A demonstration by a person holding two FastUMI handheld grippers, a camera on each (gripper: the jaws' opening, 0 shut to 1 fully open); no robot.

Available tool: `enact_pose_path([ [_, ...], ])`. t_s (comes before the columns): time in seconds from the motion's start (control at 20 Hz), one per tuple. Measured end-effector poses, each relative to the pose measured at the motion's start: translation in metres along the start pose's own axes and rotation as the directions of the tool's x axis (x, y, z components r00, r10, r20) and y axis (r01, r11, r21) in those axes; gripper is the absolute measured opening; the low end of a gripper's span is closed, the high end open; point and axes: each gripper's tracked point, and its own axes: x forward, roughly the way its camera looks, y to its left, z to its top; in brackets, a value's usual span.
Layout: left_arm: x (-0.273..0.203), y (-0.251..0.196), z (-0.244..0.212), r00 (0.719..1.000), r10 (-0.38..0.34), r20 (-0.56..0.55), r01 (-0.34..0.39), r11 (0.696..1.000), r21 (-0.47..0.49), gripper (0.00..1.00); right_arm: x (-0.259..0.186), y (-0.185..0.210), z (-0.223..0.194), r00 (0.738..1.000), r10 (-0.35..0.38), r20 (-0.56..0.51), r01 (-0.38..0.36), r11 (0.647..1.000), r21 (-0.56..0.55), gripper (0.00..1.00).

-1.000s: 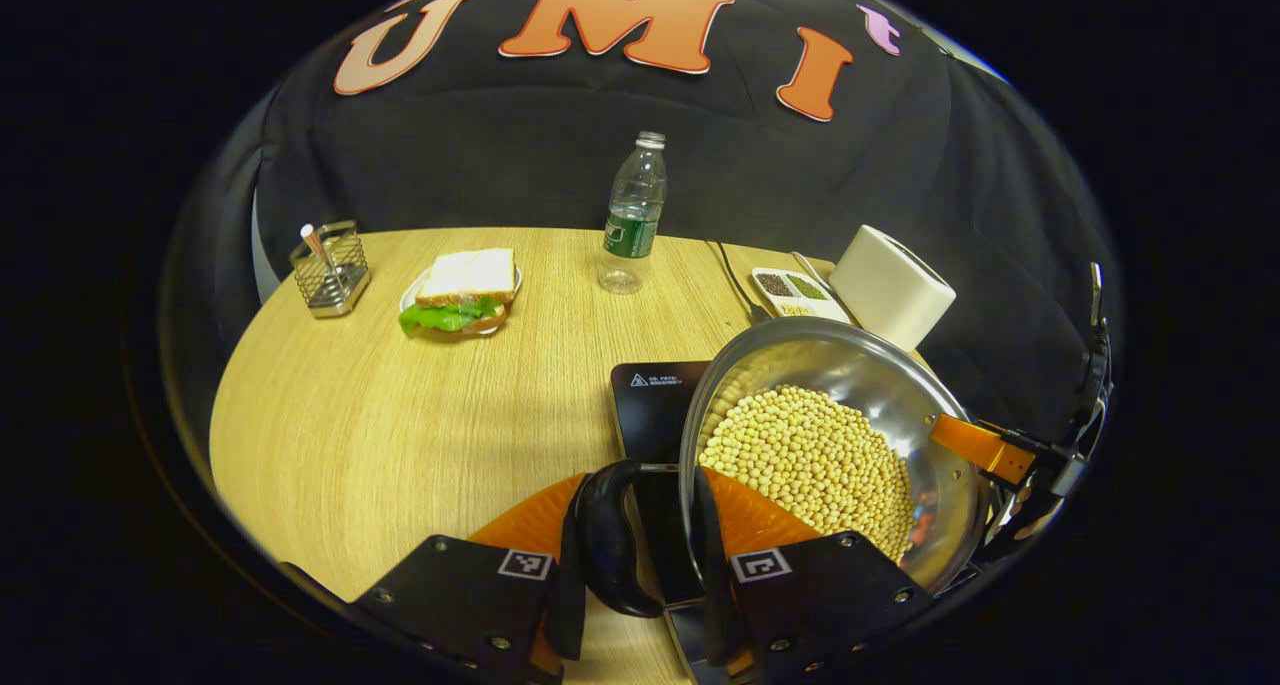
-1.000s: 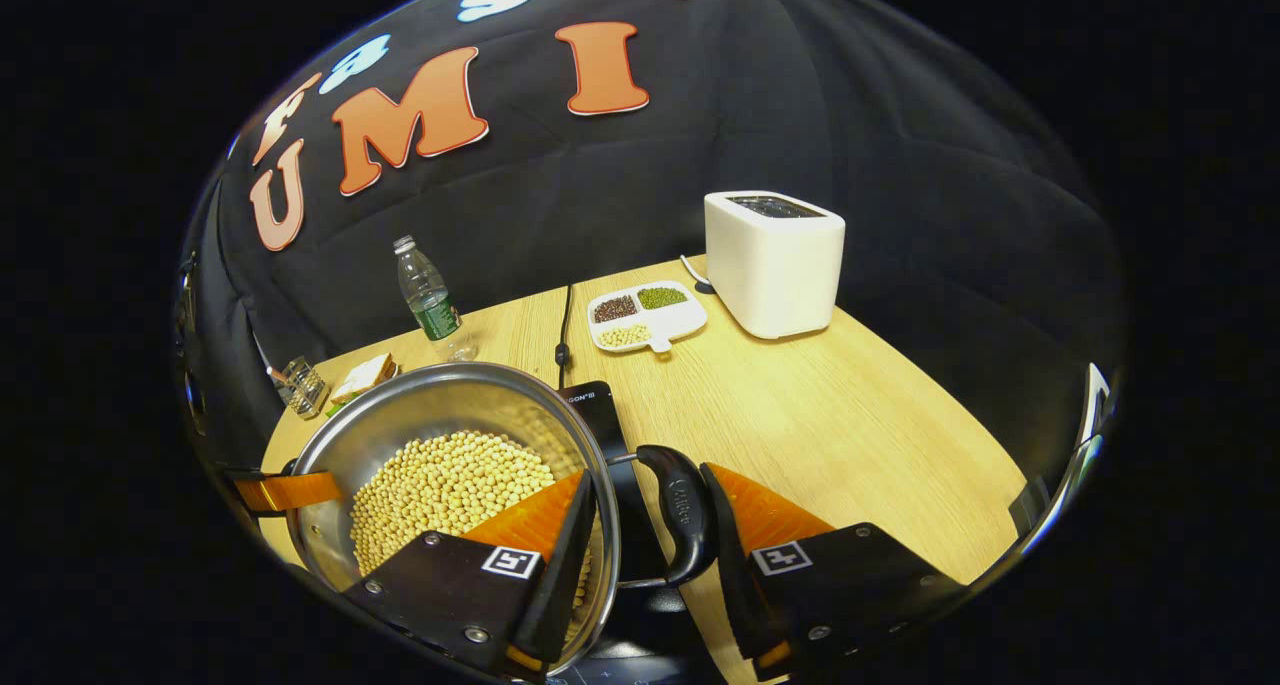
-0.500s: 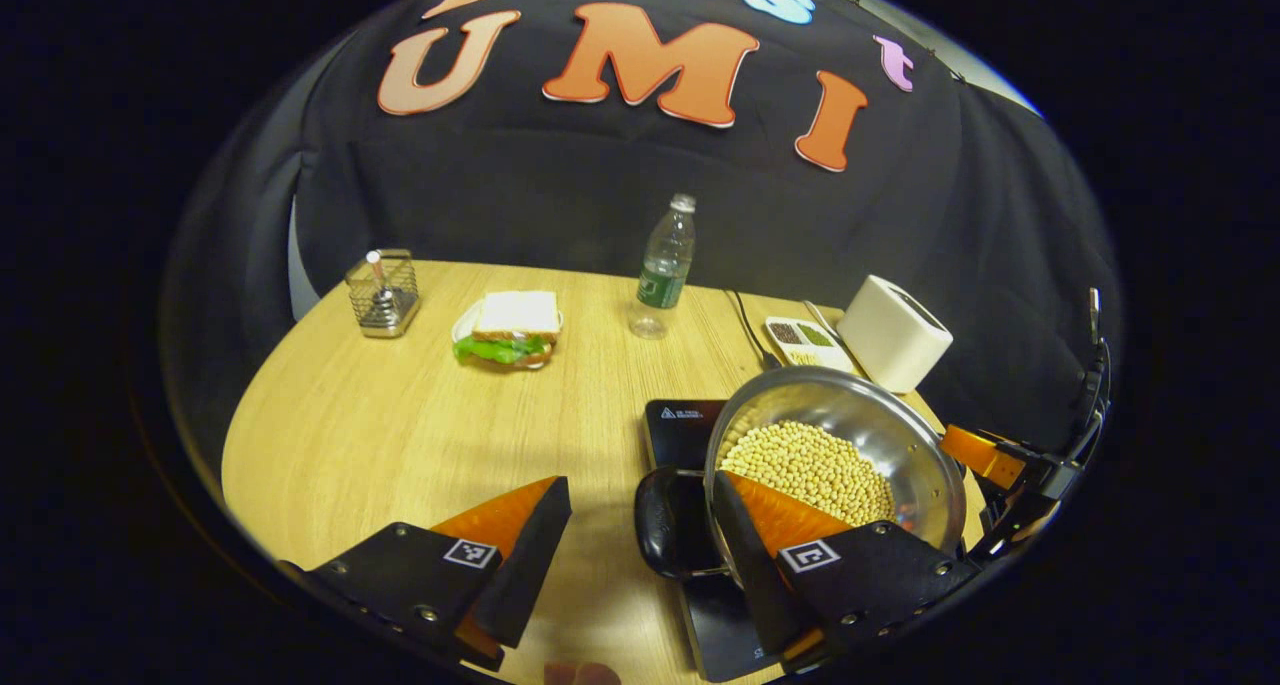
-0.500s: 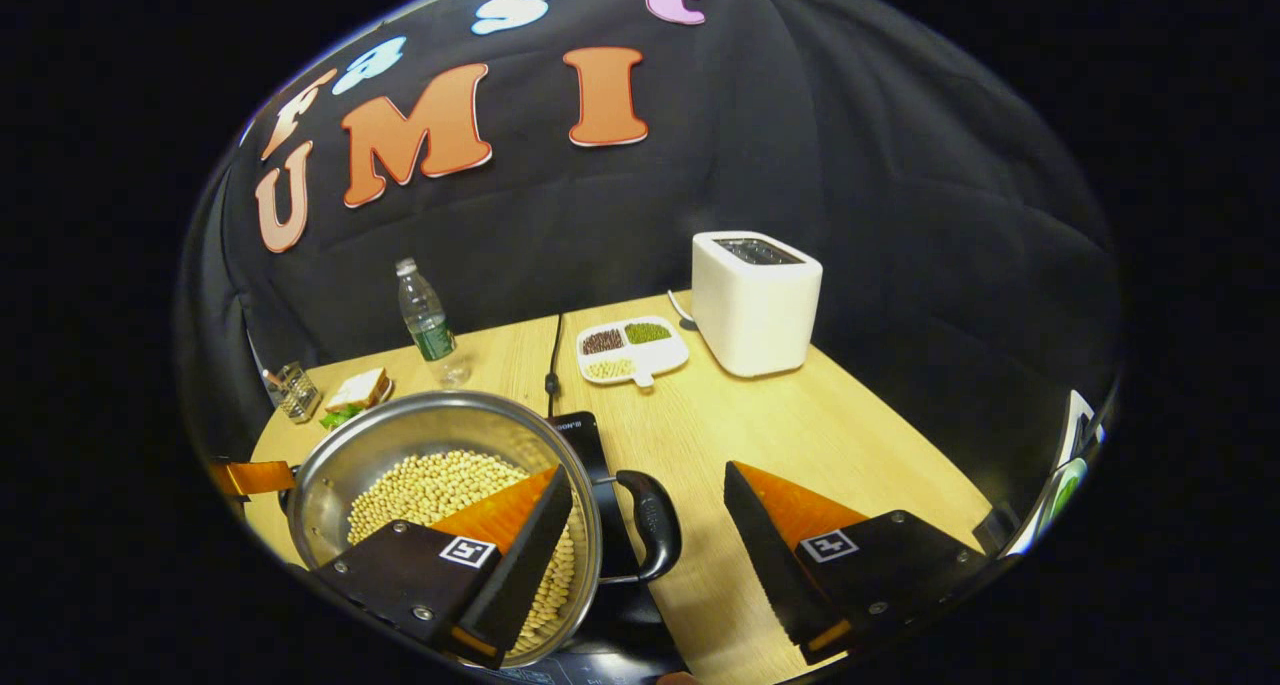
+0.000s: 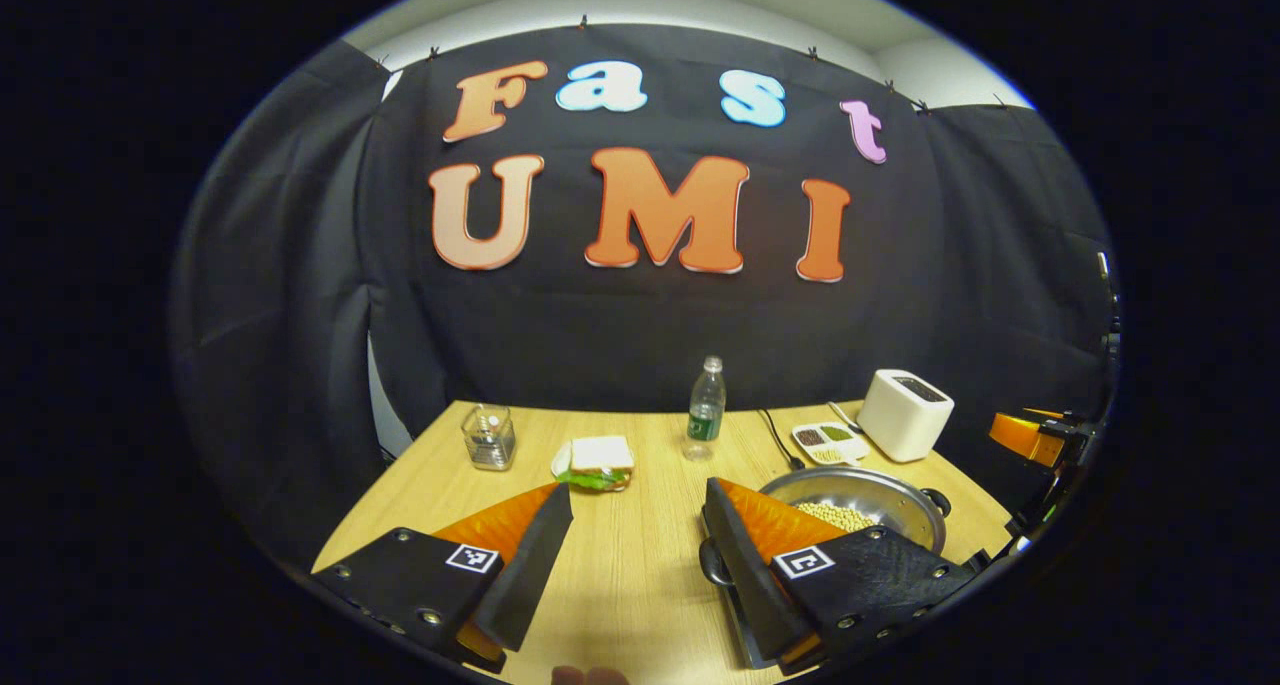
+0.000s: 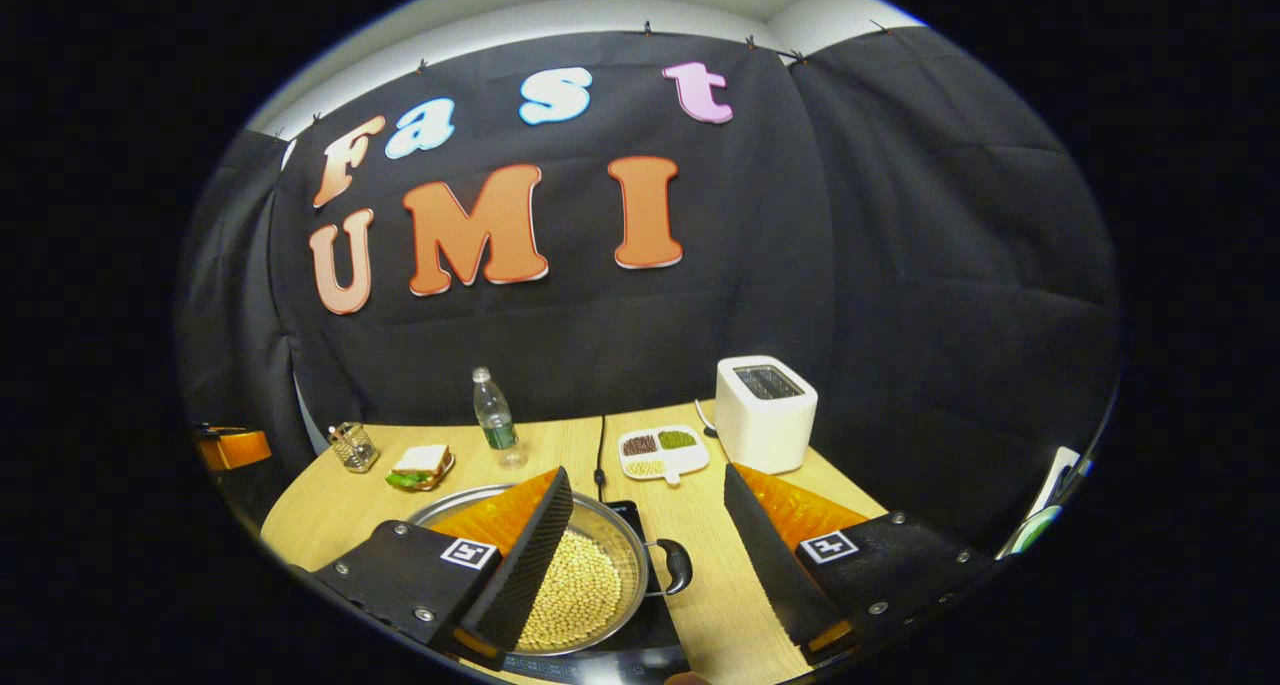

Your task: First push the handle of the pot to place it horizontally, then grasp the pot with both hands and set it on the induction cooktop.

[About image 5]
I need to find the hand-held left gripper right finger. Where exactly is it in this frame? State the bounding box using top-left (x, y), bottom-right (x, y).
top-left (700, 477), bottom-right (986, 674)

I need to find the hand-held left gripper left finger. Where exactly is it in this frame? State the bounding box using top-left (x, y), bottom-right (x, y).
top-left (312, 482), bottom-right (575, 672)

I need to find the black induction cooktop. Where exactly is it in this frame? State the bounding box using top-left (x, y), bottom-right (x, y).
top-left (722, 550), bottom-right (993, 672)

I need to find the steel pot with black handle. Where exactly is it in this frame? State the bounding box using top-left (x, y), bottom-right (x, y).
top-left (698, 465), bottom-right (953, 588)

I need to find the pile of yellow soybeans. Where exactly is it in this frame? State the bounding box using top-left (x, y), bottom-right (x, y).
top-left (795, 502), bottom-right (876, 534)

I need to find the white toaster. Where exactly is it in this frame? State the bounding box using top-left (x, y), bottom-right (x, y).
top-left (857, 369), bottom-right (955, 463)

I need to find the black tripod stand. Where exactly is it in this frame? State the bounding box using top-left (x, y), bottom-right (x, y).
top-left (1095, 253), bottom-right (1121, 366)

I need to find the sandwich with lettuce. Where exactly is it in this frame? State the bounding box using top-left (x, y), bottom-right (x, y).
top-left (570, 436), bottom-right (635, 491)

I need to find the white divided dish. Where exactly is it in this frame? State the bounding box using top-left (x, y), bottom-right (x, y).
top-left (791, 421), bottom-right (871, 466)

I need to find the clear plastic water bottle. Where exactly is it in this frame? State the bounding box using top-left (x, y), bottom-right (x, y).
top-left (683, 356), bottom-right (728, 462)

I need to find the black backdrop cloth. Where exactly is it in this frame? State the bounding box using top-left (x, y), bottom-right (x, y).
top-left (168, 23), bottom-right (1119, 576)

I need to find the black cable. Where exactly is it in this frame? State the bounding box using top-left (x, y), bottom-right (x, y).
top-left (757, 408), bottom-right (806, 471)

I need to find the metal wire utensil holder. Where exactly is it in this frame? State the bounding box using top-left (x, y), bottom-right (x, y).
top-left (461, 404), bottom-right (517, 471)

